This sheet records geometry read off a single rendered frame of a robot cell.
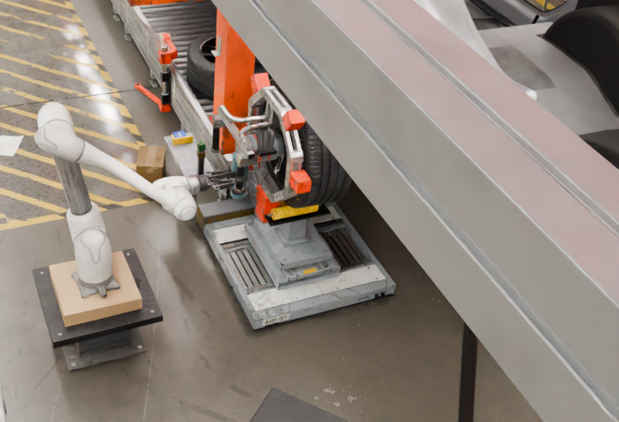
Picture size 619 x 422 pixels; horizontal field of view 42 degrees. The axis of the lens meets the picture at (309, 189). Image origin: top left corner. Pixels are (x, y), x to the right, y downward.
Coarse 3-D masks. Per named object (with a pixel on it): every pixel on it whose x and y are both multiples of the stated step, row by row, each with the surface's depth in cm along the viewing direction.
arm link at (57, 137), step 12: (60, 120) 334; (36, 132) 327; (48, 132) 324; (60, 132) 327; (72, 132) 333; (48, 144) 325; (60, 144) 326; (72, 144) 329; (60, 156) 329; (72, 156) 331
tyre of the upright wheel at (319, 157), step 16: (272, 80) 397; (304, 128) 371; (304, 144) 374; (320, 144) 372; (320, 160) 373; (336, 160) 376; (272, 176) 420; (320, 176) 376; (336, 176) 382; (320, 192) 384; (336, 192) 390
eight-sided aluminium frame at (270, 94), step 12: (252, 96) 402; (264, 96) 386; (276, 96) 384; (252, 108) 407; (276, 108) 375; (288, 108) 374; (252, 132) 418; (288, 132) 371; (288, 144) 371; (288, 156) 371; (300, 156) 372; (264, 168) 418; (288, 168) 375; (300, 168) 376; (264, 180) 412; (288, 180) 378; (264, 192) 410; (276, 192) 405; (288, 192) 382
